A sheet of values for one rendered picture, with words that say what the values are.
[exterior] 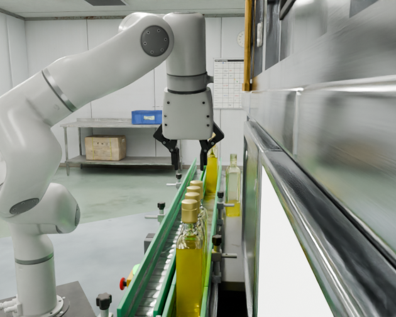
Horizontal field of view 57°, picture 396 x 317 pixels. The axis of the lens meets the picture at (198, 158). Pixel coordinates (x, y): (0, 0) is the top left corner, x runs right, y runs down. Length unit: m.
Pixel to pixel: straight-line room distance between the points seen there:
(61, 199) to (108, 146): 5.49
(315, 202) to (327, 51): 0.11
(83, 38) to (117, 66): 6.57
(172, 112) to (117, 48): 0.18
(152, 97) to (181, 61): 6.08
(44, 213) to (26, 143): 0.29
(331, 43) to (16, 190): 0.54
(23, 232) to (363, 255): 0.90
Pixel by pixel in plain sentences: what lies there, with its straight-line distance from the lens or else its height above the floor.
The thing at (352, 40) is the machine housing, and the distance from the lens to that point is 0.23.
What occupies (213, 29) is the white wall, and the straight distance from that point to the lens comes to 6.69.
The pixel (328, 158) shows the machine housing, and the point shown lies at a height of 1.36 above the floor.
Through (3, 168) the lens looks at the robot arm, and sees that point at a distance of 0.71.
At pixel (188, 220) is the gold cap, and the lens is 0.77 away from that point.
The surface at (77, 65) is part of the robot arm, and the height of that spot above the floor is 1.43.
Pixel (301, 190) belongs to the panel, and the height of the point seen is 1.32.
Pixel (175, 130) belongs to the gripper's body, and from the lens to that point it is 0.71.
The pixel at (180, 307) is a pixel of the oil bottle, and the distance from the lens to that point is 0.85.
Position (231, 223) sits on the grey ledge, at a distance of 1.46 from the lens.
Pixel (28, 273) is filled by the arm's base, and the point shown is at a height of 0.94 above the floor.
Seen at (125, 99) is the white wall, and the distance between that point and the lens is 6.85.
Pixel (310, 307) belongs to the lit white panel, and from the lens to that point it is 0.20.
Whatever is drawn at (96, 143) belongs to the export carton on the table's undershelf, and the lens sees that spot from 6.42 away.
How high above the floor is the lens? 1.39
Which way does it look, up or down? 10 degrees down
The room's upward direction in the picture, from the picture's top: straight up
